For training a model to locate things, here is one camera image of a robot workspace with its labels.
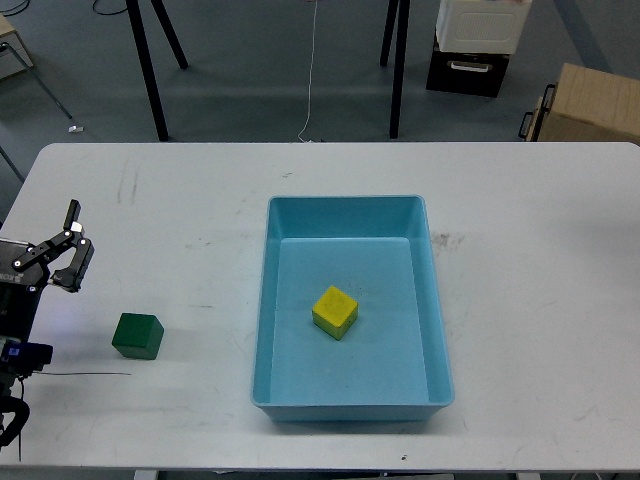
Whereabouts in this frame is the black storage box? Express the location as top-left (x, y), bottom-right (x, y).
top-left (426, 47), bottom-right (510, 98)

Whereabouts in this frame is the blue plastic bin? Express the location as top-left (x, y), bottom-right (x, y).
top-left (252, 196), bottom-right (454, 421)

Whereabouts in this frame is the yellow wooden block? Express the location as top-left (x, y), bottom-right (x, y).
top-left (312, 285), bottom-right (359, 340)

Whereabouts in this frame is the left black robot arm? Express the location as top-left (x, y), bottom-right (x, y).
top-left (1, 199), bottom-right (94, 447)

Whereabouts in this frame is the green wooden block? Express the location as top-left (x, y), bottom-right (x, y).
top-left (111, 312), bottom-right (164, 360)

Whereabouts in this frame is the white hanging cable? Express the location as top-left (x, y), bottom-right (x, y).
top-left (297, 0), bottom-right (320, 143)

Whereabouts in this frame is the cardboard box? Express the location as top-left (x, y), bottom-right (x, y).
top-left (518, 63), bottom-right (639, 144)

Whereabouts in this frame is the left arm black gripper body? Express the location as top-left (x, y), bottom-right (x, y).
top-left (1, 230), bottom-right (85, 292)

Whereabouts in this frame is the black stand leg left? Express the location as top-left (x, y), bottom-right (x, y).
top-left (125, 0), bottom-right (189, 142)

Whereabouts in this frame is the black stand leg right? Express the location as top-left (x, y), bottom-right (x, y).
top-left (379, 0), bottom-right (411, 140)

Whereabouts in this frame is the black stand leg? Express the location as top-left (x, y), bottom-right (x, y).
top-left (379, 0), bottom-right (411, 140)
top-left (125, 0), bottom-right (189, 142)

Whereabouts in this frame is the wooden cabinet at left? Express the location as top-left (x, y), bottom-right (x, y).
top-left (0, 15), bottom-right (33, 79)

